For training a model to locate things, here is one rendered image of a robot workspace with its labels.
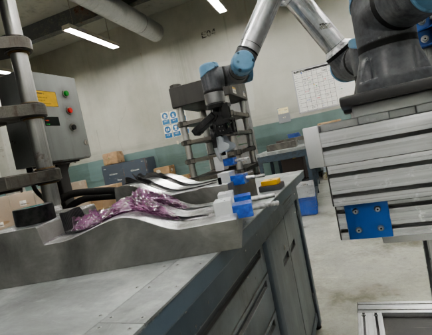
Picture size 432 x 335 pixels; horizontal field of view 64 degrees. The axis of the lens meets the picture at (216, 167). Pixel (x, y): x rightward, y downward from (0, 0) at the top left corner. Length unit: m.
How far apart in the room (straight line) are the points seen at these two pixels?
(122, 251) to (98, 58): 8.75
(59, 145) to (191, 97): 3.68
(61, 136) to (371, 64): 1.32
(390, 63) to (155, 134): 7.80
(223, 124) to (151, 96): 7.22
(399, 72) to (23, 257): 0.81
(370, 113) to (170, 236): 0.47
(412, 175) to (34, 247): 0.75
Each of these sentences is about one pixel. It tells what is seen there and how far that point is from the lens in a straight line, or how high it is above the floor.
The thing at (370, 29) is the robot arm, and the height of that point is 1.16.
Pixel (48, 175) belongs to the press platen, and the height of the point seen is 1.02.
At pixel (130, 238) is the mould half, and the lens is 0.68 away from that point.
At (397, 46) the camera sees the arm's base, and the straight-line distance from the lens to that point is 0.80.
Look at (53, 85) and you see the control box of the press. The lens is 1.76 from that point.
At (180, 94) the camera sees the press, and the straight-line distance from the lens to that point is 5.26.
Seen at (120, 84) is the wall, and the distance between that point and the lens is 8.92.
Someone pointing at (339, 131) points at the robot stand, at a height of 0.97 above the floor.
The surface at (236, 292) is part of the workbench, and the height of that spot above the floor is 0.63.
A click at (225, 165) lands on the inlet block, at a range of 1.29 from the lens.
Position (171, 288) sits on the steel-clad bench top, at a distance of 0.54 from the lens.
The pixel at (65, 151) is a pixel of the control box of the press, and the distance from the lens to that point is 1.70.
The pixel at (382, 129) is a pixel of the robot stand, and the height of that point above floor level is 0.96.
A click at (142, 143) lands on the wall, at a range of 8.58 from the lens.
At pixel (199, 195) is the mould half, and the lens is 0.97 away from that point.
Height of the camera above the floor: 0.99
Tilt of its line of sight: 3 degrees down
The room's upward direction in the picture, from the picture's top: 11 degrees counter-clockwise
